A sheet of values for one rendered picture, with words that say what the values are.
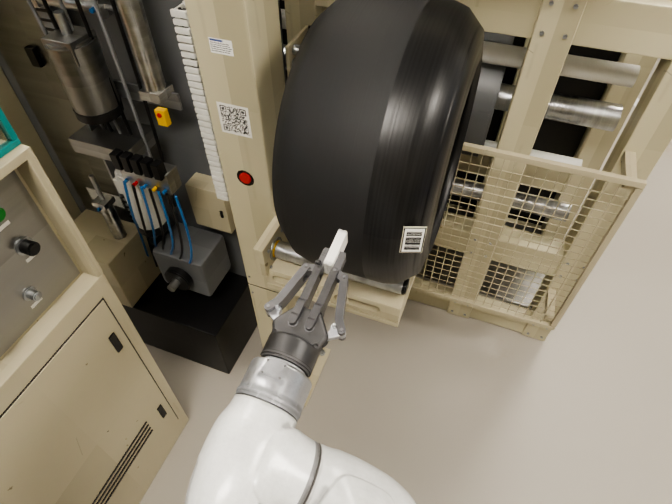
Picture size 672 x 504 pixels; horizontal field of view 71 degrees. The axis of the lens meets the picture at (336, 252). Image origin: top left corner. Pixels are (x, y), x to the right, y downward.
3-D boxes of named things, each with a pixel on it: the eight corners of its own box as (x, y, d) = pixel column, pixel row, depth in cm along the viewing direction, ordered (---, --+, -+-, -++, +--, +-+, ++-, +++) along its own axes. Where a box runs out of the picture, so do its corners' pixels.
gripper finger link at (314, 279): (299, 336, 69) (290, 333, 70) (325, 274, 75) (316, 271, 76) (296, 324, 66) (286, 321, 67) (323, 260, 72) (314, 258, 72)
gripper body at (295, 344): (309, 369, 61) (335, 307, 65) (250, 348, 63) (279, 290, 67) (314, 387, 67) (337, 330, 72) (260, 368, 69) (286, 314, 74)
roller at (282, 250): (274, 237, 118) (279, 241, 123) (268, 254, 118) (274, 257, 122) (409, 276, 110) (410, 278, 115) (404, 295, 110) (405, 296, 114)
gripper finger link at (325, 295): (301, 326, 66) (311, 329, 66) (332, 263, 72) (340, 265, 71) (304, 338, 69) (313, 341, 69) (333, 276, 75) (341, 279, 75)
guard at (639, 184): (326, 264, 195) (322, 115, 143) (327, 261, 196) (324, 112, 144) (553, 330, 174) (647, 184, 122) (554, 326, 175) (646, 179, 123)
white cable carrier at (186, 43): (216, 198, 125) (169, 9, 89) (226, 186, 128) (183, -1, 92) (231, 202, 124) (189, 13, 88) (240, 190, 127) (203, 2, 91)
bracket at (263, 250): (257, 274, 121) (252, 248, 114) (316, 179, 146) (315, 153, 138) (269, 278, 120) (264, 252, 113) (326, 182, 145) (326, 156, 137)
